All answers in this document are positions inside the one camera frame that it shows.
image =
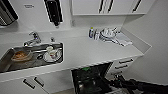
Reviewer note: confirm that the white cabinet drawer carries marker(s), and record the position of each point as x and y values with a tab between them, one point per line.
120	67
125	61

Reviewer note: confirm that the green bowl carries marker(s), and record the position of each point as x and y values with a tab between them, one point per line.
86	69

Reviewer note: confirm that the grey paper towel dispenser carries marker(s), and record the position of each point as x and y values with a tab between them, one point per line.
7	11

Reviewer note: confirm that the white wall cabinet door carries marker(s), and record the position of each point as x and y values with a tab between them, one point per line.
118	6
86	6
144	5

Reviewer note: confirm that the orange bowl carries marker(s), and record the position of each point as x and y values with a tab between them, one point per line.
21	55

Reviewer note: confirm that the small clear bottle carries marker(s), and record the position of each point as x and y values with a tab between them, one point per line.
96	34

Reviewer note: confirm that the blue dish soap bottle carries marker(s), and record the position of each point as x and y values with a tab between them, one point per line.
91	32

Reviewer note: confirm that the small chrome sink fixture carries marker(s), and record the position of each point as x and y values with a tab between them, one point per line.
52	39

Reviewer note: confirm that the black wall soap dispenser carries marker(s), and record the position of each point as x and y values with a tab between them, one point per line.
53	11

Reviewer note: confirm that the stainless steel sink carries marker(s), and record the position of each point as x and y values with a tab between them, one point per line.
6	65

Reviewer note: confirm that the white plate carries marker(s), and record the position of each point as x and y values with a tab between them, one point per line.
52	57

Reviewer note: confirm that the stainless steel dishwasher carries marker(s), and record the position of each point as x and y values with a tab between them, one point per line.
90	83

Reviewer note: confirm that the chrome sink faucet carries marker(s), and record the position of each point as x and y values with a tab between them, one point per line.
32	39

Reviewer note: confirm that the small wall label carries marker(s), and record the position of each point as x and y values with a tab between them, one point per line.
29	6

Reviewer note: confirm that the white base cabinet door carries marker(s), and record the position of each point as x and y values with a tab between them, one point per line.
55	81
15	86

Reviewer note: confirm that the white cup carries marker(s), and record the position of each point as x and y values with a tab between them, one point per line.
106	32
113	31

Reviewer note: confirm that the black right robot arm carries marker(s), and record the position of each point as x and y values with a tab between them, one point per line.
150	87

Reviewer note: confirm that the white wall outlet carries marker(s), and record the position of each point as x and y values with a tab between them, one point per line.
72	22

